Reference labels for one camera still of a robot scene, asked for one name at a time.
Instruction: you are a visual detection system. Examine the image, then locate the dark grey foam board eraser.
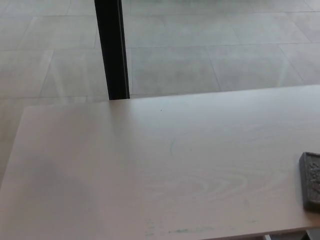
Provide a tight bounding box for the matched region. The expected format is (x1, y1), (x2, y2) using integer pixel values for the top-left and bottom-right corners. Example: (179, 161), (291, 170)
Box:
(299, 151), (320, 214)

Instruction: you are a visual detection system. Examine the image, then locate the black metal window frame post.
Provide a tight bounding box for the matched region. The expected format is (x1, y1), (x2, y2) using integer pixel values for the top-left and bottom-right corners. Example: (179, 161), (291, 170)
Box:
(94, 0), (131, 101)

